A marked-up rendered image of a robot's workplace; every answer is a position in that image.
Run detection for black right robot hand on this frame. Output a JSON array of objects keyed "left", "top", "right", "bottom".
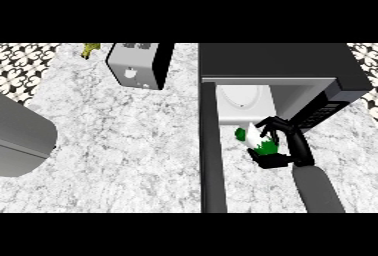
[{"left": 246, "top": 115, "right": 316, "bottom": 170}]

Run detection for dark grey microwave door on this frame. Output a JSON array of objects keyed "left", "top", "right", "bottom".
[{"left": 198, "top": 81, "right": 229, "bottom": 214}]

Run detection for black microwave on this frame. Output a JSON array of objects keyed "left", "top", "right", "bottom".
[{"left": 198, "top": 43, "right": 375, "bottom": 132}]

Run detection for silver toaster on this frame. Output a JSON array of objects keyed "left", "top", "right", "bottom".
[{"left": 105, "top": 43, "right": 177, "bottom": 91}]

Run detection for yellow-green object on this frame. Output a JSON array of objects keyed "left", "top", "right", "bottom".
[{"left": 79, "top": 43, "right": 102, "bottom": 60}]

